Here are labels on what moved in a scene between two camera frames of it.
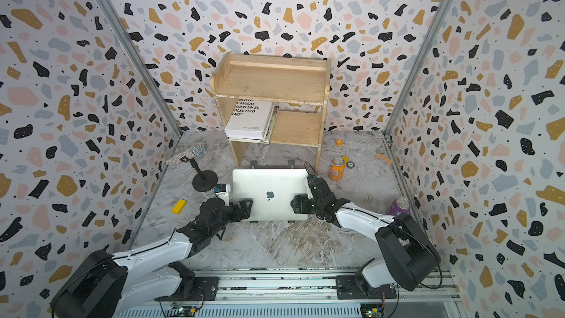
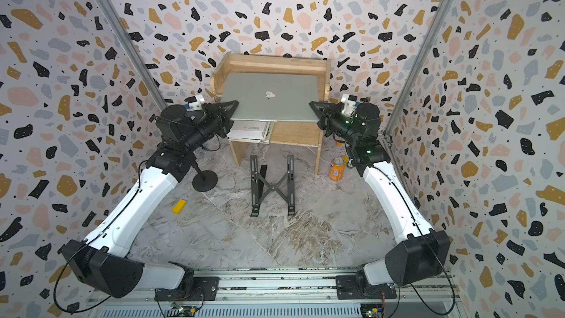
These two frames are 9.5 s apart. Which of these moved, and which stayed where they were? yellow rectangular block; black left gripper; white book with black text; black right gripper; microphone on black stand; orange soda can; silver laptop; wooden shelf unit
Moved: black left gripper; black right gripper; silver laptop
Stayed: yellow rectangular block; white book with black text; orange soda can; wooden shelf unit; microphone on black stand
